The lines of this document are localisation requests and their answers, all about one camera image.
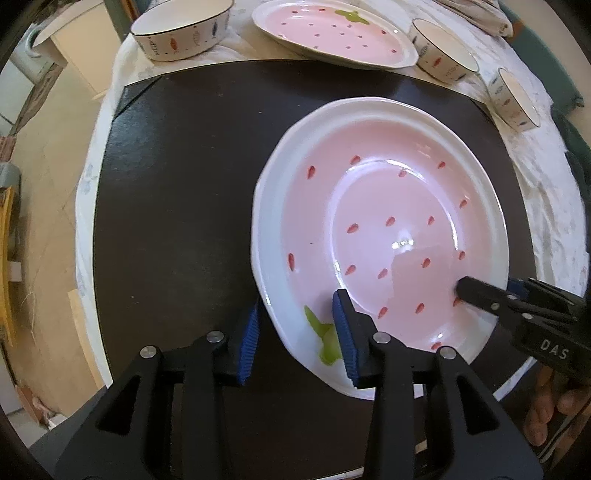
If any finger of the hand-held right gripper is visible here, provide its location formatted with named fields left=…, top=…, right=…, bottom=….
left=508, top=277, right=583, bottom=315
left=455, top=276, right=522, bottom=324

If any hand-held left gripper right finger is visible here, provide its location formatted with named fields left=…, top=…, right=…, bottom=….
left=331, top=288, right=543, bottom=480

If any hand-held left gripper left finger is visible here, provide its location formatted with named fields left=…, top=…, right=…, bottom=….
left=55, top=295, right=262, bottom=480

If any pink strawberry plate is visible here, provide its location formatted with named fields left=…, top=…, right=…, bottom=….
left=252, top=0, right=419, bottom=70
left=250, top=97, right=511, bottom=400

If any small fish-pattern bowl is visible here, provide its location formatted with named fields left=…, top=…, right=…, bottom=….
left=410, top=18, right=481, bottom=85
left=485, top=68, right=542, bottom=133

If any person's right hand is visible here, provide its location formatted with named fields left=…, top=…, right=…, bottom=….
left=524, top=364, right=591, bottom=446

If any white floral bed sheet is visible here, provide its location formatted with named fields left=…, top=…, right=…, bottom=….
left=75, top=0, right=587, bottom=400

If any dark brown board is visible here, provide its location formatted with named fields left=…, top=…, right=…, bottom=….
left=92, top=60, right=539, bottom=480

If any yellow wooden chair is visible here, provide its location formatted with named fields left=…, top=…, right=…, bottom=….
left=0, top=185, right=19, bottom=347

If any beige checked quilt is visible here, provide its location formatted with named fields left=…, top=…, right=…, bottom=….
left=438, top=0, right=513, bottom=37

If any large fish-pattern bowl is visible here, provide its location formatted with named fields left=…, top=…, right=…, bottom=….
left=130, top=0, right=232, bottom=62

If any white nightstand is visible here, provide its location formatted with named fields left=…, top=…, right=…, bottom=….
left=50, top=25, right=122, bottom=100

